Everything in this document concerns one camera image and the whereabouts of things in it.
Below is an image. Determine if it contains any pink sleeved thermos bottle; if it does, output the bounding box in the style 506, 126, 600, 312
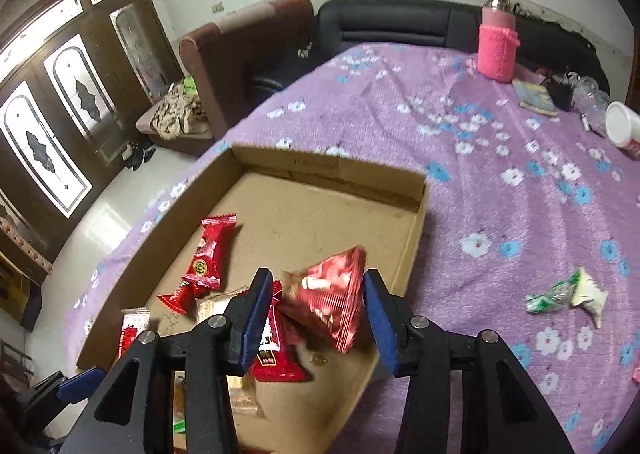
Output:
477, 0, 521, 83

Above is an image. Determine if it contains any clear glass cup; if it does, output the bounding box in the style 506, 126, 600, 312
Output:
572, 76, 611, 137

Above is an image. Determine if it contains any green clear candy wrapper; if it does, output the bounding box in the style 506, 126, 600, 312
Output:
525, 269, 580, 315

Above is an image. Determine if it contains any wooden glass door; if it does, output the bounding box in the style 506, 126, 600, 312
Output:
1, 0, 182, 260

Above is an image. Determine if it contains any cardboard tray box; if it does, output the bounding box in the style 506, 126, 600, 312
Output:
70, 144, 427, 453

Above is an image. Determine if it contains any black leather sofa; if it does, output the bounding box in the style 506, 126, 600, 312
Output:
244, 0, 611, 99

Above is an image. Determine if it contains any white plastic jar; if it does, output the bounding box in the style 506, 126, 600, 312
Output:
605, 101, 640, 161

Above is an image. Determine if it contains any black small cup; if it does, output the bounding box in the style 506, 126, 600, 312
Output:
544, 74, 574, 112

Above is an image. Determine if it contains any purple floral tablecloth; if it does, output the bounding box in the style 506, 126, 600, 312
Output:
66, 44, 639, 453

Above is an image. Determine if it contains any red black-label candy pack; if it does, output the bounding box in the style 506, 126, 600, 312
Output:
250, 281, 309, 382

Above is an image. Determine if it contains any beige nougat bar pack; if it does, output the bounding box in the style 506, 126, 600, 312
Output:
195, 286, 260, 416

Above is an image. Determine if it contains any brown armchair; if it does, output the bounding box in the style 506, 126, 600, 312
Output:
136, 0, 319, 156

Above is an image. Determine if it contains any pale green candy pack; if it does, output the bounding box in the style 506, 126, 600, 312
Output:
570, 267, 608, 330

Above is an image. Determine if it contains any small booklet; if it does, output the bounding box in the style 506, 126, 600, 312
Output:
512, 78, 559, 117

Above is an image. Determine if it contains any white red candy in tray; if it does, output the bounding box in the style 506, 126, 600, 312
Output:
118, 307, 151, 358

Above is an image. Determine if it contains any small red candy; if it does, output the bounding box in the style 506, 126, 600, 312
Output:
157, 282, 198, 315

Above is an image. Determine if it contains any clear green-end candy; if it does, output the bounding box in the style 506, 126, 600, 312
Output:
172, 419, 186, 434

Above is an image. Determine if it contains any dark red foil snack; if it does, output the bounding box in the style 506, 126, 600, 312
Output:
279, 245, 367, 354

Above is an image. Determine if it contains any patterned cloth pile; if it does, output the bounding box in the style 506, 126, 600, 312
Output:
151, 76, 208, 141

